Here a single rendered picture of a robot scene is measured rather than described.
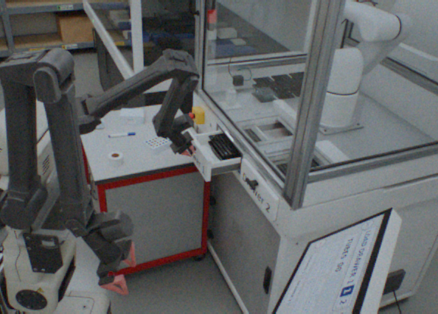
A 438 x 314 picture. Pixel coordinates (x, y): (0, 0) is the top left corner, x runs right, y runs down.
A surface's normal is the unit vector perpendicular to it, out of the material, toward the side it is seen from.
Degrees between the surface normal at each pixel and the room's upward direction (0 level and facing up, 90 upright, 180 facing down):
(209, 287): 0
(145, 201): 90
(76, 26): 89
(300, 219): 90
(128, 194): 90
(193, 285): 0
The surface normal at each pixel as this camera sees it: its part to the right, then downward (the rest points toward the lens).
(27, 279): -0.05, 0.55
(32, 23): 0.46, 0.51
